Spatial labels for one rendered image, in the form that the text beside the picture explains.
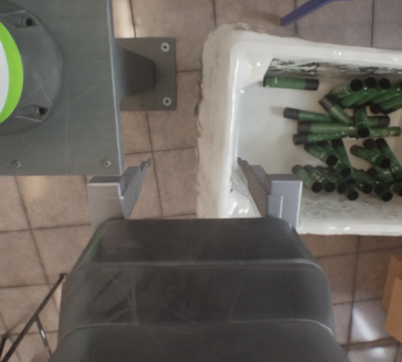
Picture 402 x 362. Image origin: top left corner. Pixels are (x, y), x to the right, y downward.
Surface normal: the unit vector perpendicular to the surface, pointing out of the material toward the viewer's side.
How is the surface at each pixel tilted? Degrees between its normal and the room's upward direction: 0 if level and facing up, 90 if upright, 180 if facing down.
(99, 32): 0
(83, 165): 0
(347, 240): 0
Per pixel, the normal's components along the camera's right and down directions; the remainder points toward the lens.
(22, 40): 0.90, -0.36
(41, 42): 0.86, -0.22
